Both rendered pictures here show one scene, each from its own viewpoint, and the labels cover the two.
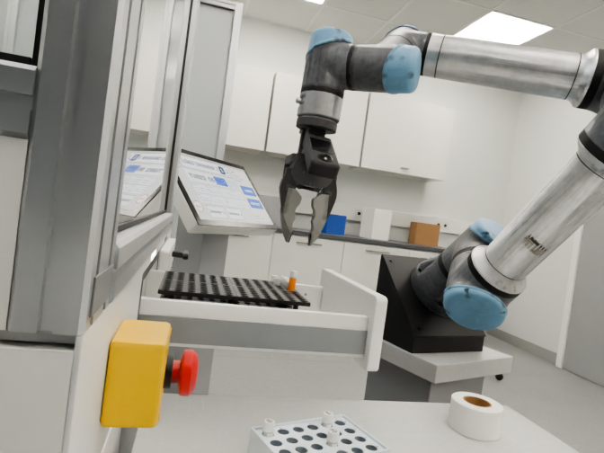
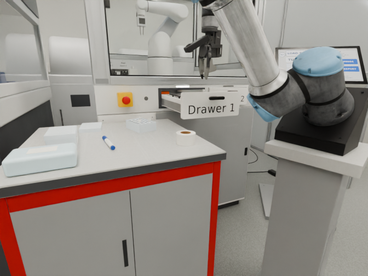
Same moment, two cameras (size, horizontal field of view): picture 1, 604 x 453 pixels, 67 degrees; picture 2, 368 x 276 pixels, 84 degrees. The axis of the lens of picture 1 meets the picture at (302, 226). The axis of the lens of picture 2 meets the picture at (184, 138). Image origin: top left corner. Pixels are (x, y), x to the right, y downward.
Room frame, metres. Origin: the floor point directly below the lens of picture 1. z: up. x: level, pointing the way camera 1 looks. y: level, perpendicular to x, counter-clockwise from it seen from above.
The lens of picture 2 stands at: (0.51, -0.97, 0.99)
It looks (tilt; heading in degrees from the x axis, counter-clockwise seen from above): 17 degrees down; 80
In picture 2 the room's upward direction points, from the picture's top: 1 degrees clockwise
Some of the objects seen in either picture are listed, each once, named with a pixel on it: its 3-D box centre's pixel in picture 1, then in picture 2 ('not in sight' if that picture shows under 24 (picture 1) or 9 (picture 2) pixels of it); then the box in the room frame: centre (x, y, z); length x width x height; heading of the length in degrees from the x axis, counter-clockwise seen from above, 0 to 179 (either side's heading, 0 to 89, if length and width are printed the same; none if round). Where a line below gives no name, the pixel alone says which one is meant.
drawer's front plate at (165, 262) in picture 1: (166, 267); (228, 96); (1.02, 0.29, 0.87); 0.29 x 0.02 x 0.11; 14
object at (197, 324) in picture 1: (224, 306); (191, 101); (0.74, 0.11, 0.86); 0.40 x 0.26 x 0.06; 104
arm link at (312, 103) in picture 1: (317, 110); (209, 23); (0.79, 0.00, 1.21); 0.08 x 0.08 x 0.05
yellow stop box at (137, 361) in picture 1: (142, 369); (125, 99); (0.40, 0.12, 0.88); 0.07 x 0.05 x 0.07; 14
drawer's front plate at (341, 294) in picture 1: (344, 311); (211, 104); (0.79, -0.09, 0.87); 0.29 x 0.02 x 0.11; 14
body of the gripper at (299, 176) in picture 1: (310, 156); (210, 44); (0.80, 0.00, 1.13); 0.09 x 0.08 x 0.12; 14
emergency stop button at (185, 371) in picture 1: (181, 371); (126, 100); (0.40, 0.09, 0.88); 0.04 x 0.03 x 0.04; 14
